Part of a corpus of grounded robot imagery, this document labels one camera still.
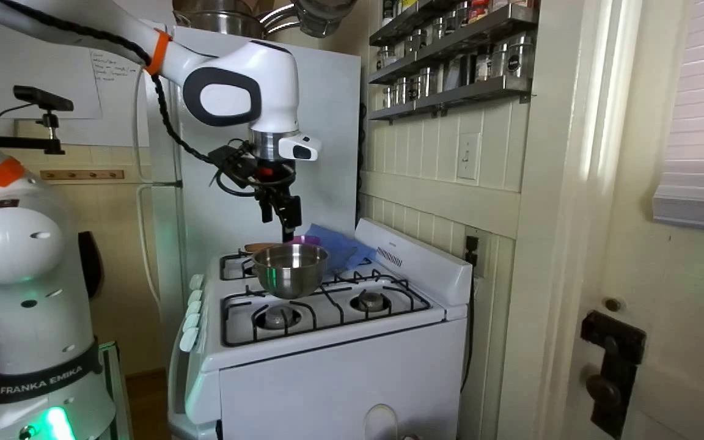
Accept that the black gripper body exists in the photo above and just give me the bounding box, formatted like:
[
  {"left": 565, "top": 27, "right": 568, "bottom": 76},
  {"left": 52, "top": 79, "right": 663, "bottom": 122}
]
[{"left": 239, "top": 155, "right": 301, "bottom": 205}]

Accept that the silver metal bowl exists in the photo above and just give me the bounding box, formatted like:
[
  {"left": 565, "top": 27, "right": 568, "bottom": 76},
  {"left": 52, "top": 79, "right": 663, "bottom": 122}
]
[{"left": 251, "top": 243, "right": 333, "bottom": 301}]

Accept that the blue cloth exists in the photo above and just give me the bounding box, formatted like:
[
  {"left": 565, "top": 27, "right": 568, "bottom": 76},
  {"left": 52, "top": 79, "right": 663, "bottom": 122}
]
[{"left": 301, "top": 223, "right": 381, "bottom": 273}]

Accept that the black burner grate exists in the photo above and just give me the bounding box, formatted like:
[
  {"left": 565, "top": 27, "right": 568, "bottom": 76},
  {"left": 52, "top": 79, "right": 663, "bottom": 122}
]
[
  {"left": 217, "top": 272, "right": 434, "bottom": 349},
  {"left": 217, "top": 247, "right": 261, "bottom": 283}
]

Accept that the white refrigerator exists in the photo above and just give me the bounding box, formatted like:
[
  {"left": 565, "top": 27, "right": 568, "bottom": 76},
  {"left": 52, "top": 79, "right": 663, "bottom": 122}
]
[{"left": 135, "top": 24, "right": 365, "bottom": 328}]

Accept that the white gas stove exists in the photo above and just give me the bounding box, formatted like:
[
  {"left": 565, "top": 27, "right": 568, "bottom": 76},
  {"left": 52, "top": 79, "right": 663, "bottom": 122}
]
[{"left": 164, "top": 217, "right": 476, "bottom": 440}]

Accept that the hanging steel pot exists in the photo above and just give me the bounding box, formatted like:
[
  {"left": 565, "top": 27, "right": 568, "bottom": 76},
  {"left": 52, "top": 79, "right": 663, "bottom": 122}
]
[
  {"left": 294, "top": 0, "right": 360, "bottom": 40},
  {"left": 174, "top": 0, "right": 250, "bottom": 34}
]

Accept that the black rounded object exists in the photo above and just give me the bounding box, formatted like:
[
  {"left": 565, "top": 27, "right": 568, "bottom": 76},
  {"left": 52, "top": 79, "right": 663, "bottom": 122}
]
[{"left": 76, "top": 229, "right": 108, "bottom": 301}]

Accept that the black door lock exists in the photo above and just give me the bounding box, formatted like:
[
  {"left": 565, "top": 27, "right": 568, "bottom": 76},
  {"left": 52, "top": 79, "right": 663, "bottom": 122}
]
[{"left": 580, "top": 309, "right": 651, "bottom": 440}]

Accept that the white panel door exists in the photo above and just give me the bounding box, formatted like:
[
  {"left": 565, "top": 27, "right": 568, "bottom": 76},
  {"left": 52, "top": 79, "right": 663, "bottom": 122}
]
[{"left": 558, "top": 0, "right": 704, "bottom": 440}]

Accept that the white window blind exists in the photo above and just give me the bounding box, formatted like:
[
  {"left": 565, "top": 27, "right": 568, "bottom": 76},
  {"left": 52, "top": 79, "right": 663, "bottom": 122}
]
[{"left": 651, "top": 0, "right": 704, "bottom": 236}]

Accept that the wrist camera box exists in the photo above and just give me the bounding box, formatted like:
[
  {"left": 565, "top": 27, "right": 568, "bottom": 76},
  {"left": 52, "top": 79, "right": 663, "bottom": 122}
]
[{"left": 275, "top": 135, "right": 322, "bottom": 164}]

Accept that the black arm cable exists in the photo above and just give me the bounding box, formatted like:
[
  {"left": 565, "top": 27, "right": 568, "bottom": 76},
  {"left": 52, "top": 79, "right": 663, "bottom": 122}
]
[{"left": 0, "top": 0, "right": 250, "bottom": 199}]

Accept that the wall outlet with black plug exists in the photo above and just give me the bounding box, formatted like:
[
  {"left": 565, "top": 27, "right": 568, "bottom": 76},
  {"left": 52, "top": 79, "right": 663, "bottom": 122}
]
[{"left": 461, "top": 229, "right": 483, "bottom": 266}]

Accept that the wooden wall strip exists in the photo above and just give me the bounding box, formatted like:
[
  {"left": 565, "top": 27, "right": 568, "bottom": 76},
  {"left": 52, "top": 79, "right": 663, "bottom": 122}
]
[{"left": 37, "top": 167, "right": 128, "bottom": 183}]

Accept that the white wall light switch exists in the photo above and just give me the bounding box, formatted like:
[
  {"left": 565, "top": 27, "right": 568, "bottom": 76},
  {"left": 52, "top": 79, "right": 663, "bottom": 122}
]
[{"left": 458, "top": 130, "right": 482, "bottom": 183}]

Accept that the metal wall spice rack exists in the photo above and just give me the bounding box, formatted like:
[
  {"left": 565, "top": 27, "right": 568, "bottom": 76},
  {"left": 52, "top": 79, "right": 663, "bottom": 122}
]
[{"left": 366, "top": 0, "right": 543, "bottom": 125}]

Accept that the white wall board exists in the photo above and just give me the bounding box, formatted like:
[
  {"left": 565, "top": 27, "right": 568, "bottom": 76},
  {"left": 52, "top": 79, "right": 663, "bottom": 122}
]
[{"left": 0, "top": 10, "right": 152, "bottom": 150}]

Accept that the black camera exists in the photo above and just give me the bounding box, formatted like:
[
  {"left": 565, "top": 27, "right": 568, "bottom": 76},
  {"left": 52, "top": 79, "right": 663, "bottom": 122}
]
[{"left": 9, "top": 84, "right": 77, "bottom": 115}]

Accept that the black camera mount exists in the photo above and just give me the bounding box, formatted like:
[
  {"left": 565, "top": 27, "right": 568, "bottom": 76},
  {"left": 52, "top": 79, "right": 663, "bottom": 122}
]
[{"left": 0, "top": 111, "right": 68, "bottom": 157}]

